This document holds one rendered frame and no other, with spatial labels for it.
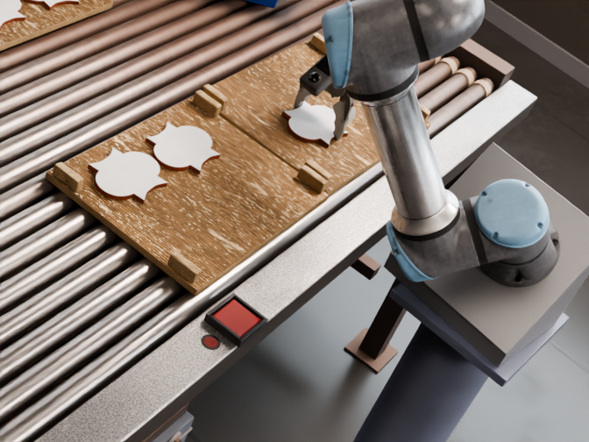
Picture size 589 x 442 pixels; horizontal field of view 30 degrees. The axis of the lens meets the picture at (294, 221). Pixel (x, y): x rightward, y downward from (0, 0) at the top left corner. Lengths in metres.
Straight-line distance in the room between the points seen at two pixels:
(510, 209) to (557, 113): 2.87
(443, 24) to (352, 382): 1.68
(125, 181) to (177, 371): 0.40
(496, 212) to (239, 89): 0.69
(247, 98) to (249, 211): 0.35
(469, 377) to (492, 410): 1.08
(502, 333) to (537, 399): 1.36
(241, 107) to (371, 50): 0.68
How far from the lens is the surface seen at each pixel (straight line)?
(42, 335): 1.71
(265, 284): 1.90
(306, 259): 1.98
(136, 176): 1.97
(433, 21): 1.60
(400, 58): 1.61
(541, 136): 4.50
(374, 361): 3.18
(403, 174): 1.75
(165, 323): 1.77
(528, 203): 1.85
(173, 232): 1.90
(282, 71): 2.39
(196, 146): 2.08
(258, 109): 2.25
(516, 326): 2.02
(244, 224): 1.96
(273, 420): 2.93
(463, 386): 2.20
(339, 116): 2.22
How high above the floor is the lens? 2.20
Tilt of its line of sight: 39 degrees down
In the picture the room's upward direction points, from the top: 23 degrees clockwise
